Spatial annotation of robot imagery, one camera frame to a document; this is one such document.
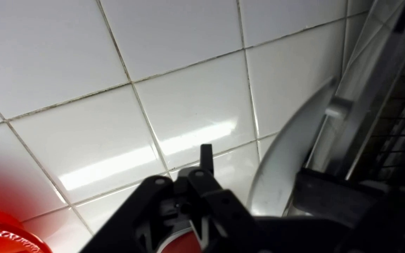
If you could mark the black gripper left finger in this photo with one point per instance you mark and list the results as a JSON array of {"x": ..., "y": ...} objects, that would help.
[{"x": 175, "y": 219}]

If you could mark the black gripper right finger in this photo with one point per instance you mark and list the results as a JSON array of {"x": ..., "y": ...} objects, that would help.
[{"x": 380, "y": 219}]

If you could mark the white toaster oven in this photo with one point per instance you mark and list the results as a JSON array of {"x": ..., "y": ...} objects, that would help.
[{"x": 400, "y": 116}]

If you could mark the white plate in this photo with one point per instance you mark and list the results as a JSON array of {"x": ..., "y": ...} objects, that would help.
[{"x": 282, "y": 163}]

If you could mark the red small cup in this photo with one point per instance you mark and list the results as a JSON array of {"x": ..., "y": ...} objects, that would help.
[{"x": 6, "y": 233}]

